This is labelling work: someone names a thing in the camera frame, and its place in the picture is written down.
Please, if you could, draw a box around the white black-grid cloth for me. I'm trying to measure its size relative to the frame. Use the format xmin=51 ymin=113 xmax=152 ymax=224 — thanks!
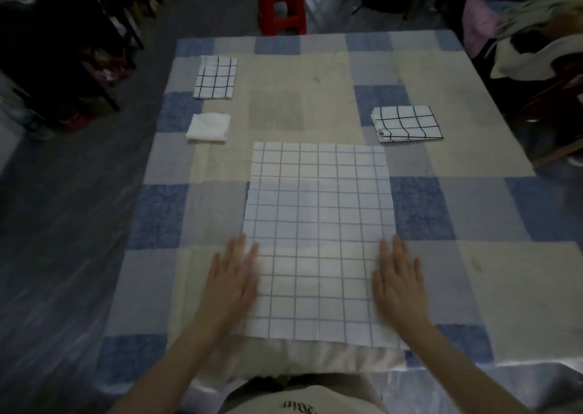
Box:
xmin=241 ymin=141 xmax=406 ymax=350
xmin=193 ymin=55 xmax=238 ymax=100
xmin=370 ymin=105 xmax=444 ymax=144

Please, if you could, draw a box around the person's left forearm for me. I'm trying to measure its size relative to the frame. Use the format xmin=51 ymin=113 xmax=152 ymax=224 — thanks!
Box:
xmin=107 ymin=322 xmax=233 ymax=414

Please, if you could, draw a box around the person's right hand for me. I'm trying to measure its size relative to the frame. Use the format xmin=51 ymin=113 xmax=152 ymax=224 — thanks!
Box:
xmin=372 ymin=235 xmax=432 ymax=337

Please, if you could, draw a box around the plain white cloth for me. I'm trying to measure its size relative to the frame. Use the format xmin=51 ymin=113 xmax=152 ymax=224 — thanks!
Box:
xmin=185 ymin=113 xmax=232 ymax=144

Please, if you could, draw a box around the blue beige patchwork tablecloth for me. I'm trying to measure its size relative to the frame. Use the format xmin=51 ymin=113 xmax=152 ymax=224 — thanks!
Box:
xmin=93 ymin=29 xmax=583 ymax=414

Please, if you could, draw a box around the reddish wooden chair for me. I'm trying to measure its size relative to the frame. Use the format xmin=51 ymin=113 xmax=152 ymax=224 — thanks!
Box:
xmin=505 ymin=62 xmax=583 ymax=169

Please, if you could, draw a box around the person's left hand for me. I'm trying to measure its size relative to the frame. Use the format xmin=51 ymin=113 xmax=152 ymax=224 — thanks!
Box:
xmin=196 ymin=235 xmax=261 ymax=333

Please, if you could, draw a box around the pink garment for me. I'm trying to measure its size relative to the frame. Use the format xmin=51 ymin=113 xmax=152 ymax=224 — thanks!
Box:
xmin=462 ymin=0 xmax=502 ymax=58

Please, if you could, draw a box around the person's right forearm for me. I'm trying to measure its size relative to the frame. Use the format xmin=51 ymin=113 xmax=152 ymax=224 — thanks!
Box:
xmin=400 ymin=322 xmax=534 ymax=414

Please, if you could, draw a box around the white black garment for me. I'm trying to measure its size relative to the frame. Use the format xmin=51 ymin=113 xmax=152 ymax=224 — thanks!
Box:
xmin=489 ymin=33 xmax=583 ymax=80

